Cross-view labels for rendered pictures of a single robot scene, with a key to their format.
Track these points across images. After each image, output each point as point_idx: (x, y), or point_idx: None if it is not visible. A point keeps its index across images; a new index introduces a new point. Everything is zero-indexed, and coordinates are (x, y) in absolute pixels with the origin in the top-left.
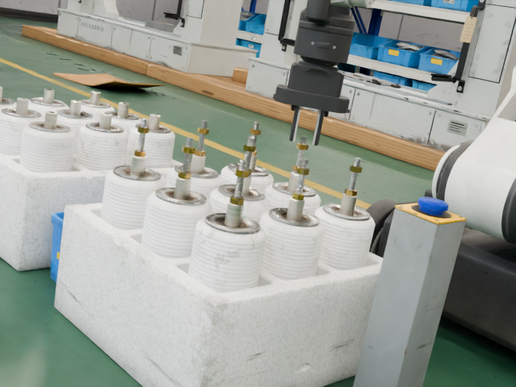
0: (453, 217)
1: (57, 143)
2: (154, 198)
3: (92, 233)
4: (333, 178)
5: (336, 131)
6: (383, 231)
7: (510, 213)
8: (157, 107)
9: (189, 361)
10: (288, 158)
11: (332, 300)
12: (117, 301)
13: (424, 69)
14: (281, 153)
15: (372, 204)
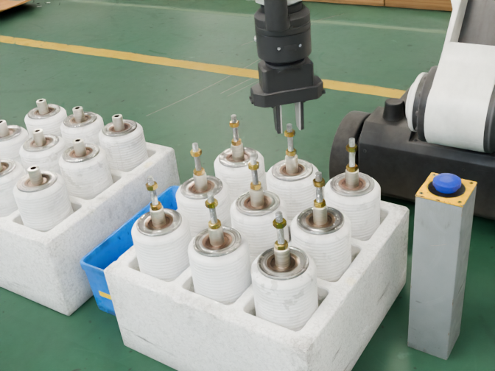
0: (467, 188)
1: (53, 196)
2: (197, 256)
3: (146, 294)
4: (253, 54)
5: None
6: (359, 150)
7: (490, 137)
8: (52, 25)
9: None
10: (202, 44)
11: (373, 272)
12: (196, 344)
13: None
14: (192, 40)
15: (339, 126)
